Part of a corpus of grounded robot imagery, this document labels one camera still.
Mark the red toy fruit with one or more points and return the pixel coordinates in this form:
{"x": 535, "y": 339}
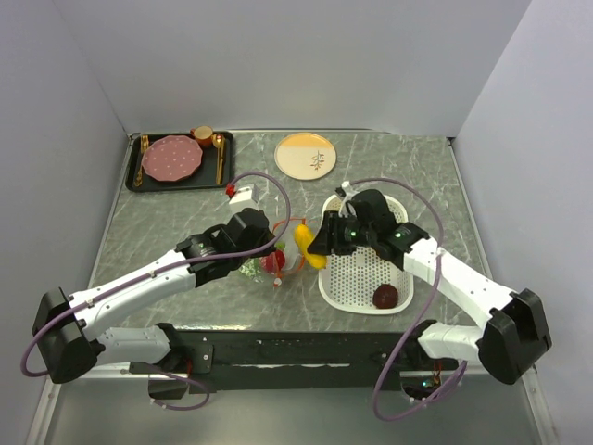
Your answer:
{"x": 273, "y": 263}

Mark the gold spoon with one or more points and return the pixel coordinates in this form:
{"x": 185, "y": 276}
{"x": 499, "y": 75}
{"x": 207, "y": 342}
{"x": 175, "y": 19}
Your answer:
{"x": 218, "y": 140}

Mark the clear orange zip bag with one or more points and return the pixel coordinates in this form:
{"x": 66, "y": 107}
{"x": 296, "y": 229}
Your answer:
{"x": 294, "y": 259}

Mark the pink dotted plate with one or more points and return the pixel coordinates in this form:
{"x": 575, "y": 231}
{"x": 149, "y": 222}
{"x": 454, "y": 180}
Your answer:
{"x": 172, "y": 159}

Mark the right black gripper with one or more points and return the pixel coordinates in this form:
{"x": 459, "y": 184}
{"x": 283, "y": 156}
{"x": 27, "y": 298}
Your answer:
{"x": 325, "y": 243}

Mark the white perforated plastic basket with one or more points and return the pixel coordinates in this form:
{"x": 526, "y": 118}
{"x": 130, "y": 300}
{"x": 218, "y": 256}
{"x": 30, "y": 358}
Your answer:
{"x": 348, "y": 281}

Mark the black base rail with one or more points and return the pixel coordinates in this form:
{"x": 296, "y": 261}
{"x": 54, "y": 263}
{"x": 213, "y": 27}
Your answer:
{"x": 244, "y": 360}

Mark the orange cup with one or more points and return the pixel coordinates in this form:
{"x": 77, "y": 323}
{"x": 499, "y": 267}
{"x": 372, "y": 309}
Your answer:
{"x": 203, "y": 135}

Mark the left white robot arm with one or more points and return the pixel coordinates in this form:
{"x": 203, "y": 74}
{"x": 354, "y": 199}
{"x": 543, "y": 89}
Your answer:
{"x": 76, "y": 332}

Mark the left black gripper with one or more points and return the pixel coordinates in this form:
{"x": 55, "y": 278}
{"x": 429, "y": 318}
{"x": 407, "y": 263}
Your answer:
{"x": 268, "y": 235}

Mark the cream orange round plate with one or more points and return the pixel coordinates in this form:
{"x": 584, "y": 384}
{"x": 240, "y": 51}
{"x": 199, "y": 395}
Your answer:
{"x": 305, "y": 156}

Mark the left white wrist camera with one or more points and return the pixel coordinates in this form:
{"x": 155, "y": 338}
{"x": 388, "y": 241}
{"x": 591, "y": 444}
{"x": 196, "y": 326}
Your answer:
{"x": 245, "y": 197}

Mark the gold fork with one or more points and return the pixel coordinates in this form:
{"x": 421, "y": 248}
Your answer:
{"x": 144, "y": 145}

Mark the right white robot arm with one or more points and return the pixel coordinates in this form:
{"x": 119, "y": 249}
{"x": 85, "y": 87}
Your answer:
{"x": 510, "y": 331}

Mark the yellow toy banana piece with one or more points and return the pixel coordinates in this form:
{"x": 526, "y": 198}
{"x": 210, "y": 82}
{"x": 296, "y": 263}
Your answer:
{"x": 303, "y": 238}

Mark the green toy grapes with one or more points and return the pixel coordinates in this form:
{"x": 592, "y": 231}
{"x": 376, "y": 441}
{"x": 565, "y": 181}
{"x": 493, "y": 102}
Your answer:
{"x": 252, "y": 269}

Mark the dark maroon toy fruit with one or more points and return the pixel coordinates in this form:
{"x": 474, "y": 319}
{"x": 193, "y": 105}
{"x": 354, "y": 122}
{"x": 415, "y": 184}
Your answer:
{"x": 385, "y": 297}

